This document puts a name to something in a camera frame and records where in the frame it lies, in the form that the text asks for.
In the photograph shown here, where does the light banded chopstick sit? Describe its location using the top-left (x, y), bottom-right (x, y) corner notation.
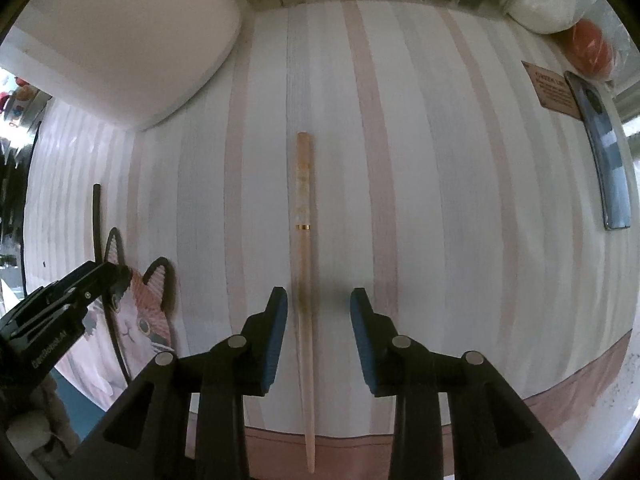
top-left (294, 132), bottom-right (316, 474)

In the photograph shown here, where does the black chopstick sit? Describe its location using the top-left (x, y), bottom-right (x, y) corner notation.
top-left (91, 183), bottom-right (131, 385)

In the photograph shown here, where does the blue smartphone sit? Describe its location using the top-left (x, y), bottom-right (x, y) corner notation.
top-left (564, 70), bottom-right (631, 231)

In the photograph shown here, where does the cream utensil holder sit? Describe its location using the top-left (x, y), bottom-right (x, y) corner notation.
top-left (1, 0), bottom-right (241, 131)

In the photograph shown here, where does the clear plastic bag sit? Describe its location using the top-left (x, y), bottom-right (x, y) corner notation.
top-left (506, 0), bottom-right (630, 81)

